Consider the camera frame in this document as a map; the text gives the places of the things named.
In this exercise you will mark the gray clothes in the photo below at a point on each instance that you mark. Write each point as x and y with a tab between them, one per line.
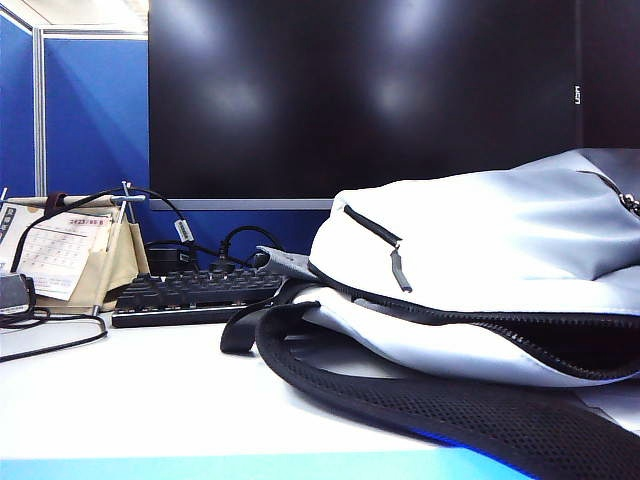
287	260

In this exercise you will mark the low blue desk divider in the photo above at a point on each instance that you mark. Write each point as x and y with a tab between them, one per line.
290	225

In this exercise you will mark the large black monitor silver bezel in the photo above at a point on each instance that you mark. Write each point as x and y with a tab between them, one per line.
350	125

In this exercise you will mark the black mechanical keyboard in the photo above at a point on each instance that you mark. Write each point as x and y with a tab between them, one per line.
190	295

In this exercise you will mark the black power adapter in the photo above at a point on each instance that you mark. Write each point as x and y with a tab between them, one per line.
162	257

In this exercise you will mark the desk calendar beige stand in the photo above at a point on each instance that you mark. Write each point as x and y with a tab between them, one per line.
120	260

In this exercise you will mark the wide blue partition panel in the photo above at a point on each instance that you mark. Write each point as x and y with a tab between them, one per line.
95	115

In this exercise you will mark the white desk calendar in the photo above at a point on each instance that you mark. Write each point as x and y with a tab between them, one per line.
55	255

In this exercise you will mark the small gray device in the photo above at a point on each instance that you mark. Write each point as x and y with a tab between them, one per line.
12	292

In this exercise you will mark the white card with characters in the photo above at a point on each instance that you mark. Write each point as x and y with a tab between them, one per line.
7	225

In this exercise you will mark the narrow blue partition panel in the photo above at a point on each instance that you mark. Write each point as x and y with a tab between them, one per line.
15	100

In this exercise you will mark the black monitor with white logo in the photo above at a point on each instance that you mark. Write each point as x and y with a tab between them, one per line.
612	60

